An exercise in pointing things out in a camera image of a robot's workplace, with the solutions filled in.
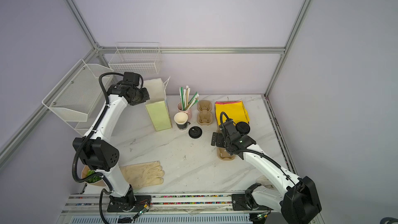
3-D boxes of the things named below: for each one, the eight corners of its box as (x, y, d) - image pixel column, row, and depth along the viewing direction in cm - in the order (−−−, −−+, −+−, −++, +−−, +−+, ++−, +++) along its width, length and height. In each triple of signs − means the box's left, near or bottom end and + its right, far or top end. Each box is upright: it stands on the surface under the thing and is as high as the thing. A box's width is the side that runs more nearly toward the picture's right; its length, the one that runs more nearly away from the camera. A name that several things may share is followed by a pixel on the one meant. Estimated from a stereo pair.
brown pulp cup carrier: (196, 125, 104) (196, 122, 101) (197, 102, 117) (197, 99, 115) (212, 125, 104) (213, 122, 101) (211, 102, 117) (212, 99, 115)
